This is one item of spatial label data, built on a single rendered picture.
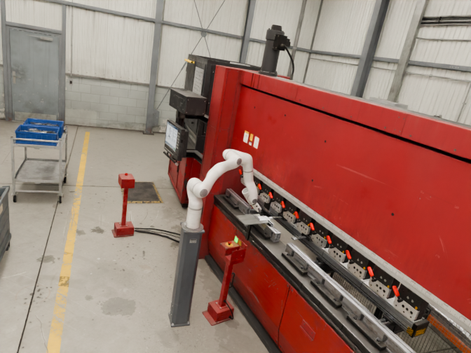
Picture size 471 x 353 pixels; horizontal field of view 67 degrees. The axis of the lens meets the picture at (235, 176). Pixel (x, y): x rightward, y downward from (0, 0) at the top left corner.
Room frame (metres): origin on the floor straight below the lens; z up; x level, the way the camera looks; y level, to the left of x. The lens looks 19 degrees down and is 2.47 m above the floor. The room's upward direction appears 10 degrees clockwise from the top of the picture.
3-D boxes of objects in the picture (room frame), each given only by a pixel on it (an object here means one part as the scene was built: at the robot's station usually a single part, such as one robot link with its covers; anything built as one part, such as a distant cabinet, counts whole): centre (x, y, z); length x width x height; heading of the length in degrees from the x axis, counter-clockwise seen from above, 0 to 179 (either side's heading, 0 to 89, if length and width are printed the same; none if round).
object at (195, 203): (2.76, 0.31, 1.30); 0.19 x 0.12 x 0.24; 36
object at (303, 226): (2.69, -0.65, 1.26); 0.15 x 0.09 x 0.17; 31
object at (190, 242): (2.74, 0.29, 0.50); 0.18 x 0.18 x 1.00; 22
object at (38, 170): (4.87, 2.85, 0.47); 0.90 x 0.66 x 0.95; 22
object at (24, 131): (4.71, 2.80, 0.92); 0.50 x 0.36 x 0.18; 112
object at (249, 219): (3.10, -0.23, 1.00); 0.26 x 0.18 x 0.01; 121
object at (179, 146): (3.93, 0.73, 1.42); 0.45 x 0.12 x 0.36; 33
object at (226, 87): (4.11, -0.01, 1.15); 0.85 x 0.25 x 2.30; 121
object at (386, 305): (2.99, -0.82, 0.93); 2.30 x 0.14 x 0.10; 31
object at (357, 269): (2.17, -0.96, 1.26); 0.15 x 0.09 x 0.17; 31
